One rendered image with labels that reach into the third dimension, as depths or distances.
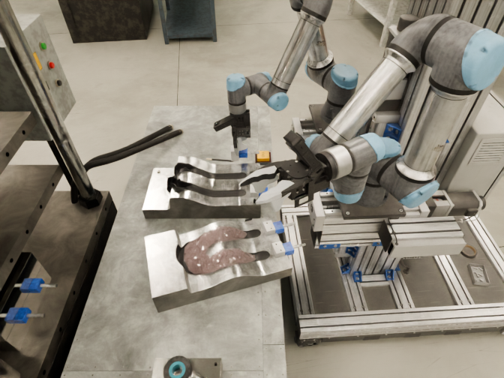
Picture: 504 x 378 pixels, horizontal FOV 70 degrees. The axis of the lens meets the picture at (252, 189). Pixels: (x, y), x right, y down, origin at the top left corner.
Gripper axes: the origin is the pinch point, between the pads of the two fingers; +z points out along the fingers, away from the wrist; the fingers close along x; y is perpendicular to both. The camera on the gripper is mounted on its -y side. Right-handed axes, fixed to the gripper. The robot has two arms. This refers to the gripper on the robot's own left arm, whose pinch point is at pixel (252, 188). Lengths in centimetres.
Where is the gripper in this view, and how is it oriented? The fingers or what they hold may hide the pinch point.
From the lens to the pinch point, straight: 75.5
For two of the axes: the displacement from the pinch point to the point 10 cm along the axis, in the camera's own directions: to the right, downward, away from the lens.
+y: 0.7, 7.8, 6.3
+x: -4.8, -5.2, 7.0
